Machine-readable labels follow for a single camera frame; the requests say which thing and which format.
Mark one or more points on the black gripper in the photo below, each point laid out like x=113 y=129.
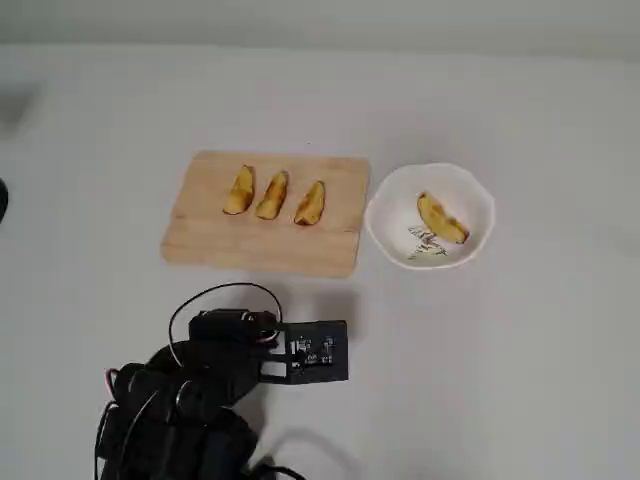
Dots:
x=222 y=324

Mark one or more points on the wooden cutting board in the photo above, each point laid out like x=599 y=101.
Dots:
x=280 y=247

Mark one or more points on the apple slice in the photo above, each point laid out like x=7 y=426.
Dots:
x=272 y=197
x=239 y=192
x=440 y=220
x=310 y=205

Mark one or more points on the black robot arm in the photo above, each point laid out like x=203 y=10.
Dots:
x=150 y=425

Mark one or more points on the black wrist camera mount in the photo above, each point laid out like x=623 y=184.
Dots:
x=320 y=371

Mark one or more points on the white bowl with butterfly print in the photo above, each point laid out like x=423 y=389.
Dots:
x=400 y=200

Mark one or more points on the dark round object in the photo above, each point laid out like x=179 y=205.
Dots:
x=2 y=200

